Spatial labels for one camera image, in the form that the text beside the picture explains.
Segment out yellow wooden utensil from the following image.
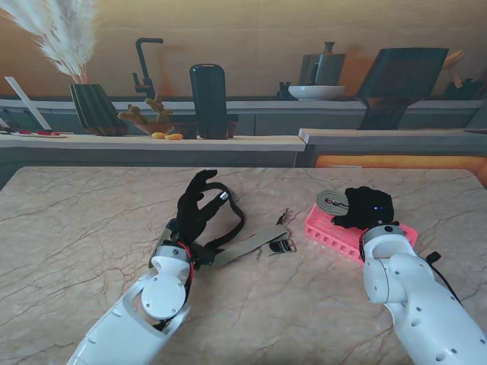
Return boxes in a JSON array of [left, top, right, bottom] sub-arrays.
[[442, 49, 467, 89]]

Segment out dark utensil holder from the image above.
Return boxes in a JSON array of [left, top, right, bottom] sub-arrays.
[[443, 78, 481, 101]]

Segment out plate with red chillies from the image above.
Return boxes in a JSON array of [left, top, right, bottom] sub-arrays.
[[10, 129, 68, 138]]

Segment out white slanted board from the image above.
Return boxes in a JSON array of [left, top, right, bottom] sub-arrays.
[[4, 75, 51, 131]]

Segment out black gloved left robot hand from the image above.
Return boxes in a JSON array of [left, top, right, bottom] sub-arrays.
[[175, 169, 233, 249]]

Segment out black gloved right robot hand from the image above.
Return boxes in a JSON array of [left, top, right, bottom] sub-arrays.
[[330, 186, 400, 231]]

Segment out right arm red black cables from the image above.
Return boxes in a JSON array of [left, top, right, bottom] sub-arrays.
[[425, 250, 464, 306]]

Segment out left arm red black cables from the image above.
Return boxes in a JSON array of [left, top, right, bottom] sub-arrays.
[[178, 243, 197, 290]]

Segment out dark woven belt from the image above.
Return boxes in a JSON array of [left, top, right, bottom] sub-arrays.
[[177, 182, 247, 249]]

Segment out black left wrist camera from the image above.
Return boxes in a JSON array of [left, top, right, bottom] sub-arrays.
[[192, 237, 225, 269]]

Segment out tall black appliance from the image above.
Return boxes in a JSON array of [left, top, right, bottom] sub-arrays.
[[175, 63, 240, 141]]

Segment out beige woven belt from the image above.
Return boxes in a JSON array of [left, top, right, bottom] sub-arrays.
[[317, 189, 352, 214], [161, 220, 298, 268]]

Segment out white pampas grass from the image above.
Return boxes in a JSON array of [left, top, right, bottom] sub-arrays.
[[0, 0, 99, 85]]

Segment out pink plastic storage basket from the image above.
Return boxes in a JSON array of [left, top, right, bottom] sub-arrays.
[[304, 203, 419, 266]]

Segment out black kitchen faucet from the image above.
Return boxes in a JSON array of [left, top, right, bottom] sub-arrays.
[[132, 37, 164, 100]]

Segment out dark ribbed vase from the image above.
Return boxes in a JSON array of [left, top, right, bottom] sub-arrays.
[[68, 83, 129, 137]]

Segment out arm red black cables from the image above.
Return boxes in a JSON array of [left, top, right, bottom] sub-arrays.
[[178, 243, 197, 290], [425, 250, 464, 306]]

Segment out white speckled bowl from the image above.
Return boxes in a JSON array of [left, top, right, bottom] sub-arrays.
[[287, 84, 347, 101]]

